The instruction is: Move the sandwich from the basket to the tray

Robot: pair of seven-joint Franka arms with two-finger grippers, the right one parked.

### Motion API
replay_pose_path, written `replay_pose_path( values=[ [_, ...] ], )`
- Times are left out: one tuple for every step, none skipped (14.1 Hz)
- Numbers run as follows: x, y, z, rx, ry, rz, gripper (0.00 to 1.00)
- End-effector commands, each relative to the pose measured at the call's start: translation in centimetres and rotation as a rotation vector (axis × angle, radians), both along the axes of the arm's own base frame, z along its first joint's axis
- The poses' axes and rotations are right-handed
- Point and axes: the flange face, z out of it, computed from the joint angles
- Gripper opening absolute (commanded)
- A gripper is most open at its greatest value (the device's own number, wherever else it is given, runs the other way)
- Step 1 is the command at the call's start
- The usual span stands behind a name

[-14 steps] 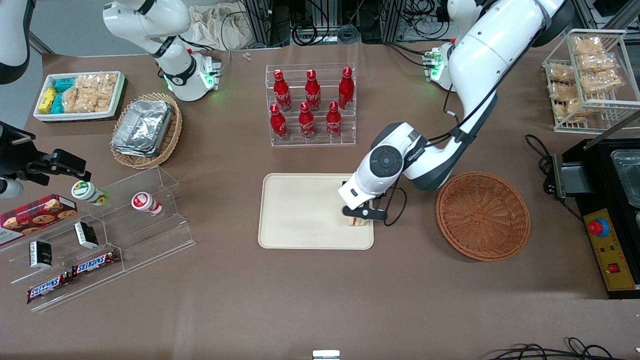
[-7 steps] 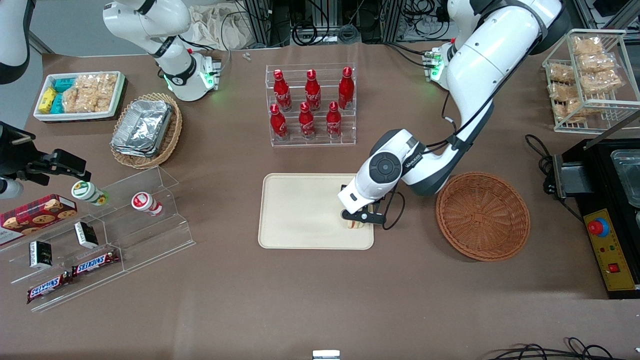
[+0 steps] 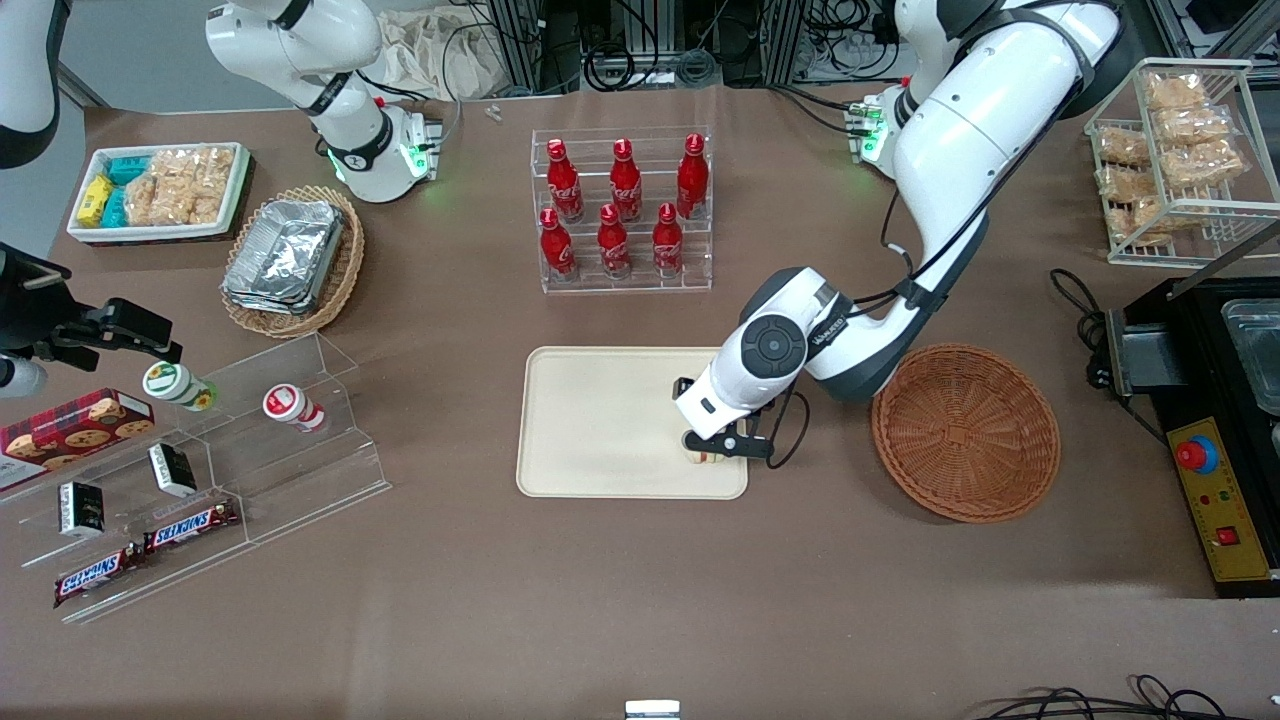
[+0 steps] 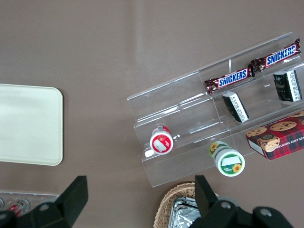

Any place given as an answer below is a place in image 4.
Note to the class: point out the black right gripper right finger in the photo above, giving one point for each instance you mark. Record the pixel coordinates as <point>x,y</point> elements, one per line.
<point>225,216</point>

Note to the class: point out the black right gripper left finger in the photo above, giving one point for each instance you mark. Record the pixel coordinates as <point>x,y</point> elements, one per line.
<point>54,213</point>

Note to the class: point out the tan oval wicker basket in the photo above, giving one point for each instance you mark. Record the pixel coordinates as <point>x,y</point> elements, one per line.
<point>164,204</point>

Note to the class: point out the beige plastic tray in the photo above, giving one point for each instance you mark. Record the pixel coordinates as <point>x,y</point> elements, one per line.
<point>28,123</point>

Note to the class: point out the clear acrylic bottle rack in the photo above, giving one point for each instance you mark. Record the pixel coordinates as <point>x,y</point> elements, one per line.
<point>47,196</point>

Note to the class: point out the red cola bottle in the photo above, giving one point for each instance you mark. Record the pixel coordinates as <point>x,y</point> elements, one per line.
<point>21,205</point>

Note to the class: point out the stacked aluminium foil containers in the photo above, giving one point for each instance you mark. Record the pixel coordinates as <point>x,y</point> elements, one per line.
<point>183,213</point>

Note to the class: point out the green sunflower yogurt cup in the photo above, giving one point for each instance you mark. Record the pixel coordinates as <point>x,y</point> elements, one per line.
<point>229,161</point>

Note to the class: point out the red tartan cookie box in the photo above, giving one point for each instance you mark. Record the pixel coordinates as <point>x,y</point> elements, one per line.
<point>282,137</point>

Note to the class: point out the red strawberry yogurt cup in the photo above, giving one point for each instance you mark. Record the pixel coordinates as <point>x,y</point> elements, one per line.
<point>162,142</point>

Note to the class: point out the small black snack box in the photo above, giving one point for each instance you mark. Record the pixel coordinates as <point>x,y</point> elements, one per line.
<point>236,107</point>
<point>287,85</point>

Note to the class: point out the clear acrylic stepped shelf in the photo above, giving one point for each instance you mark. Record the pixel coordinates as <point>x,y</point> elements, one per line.
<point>171,95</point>

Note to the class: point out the Snickers chocolate bar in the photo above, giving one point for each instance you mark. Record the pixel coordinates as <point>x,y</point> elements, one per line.
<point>278,55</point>
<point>231,79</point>

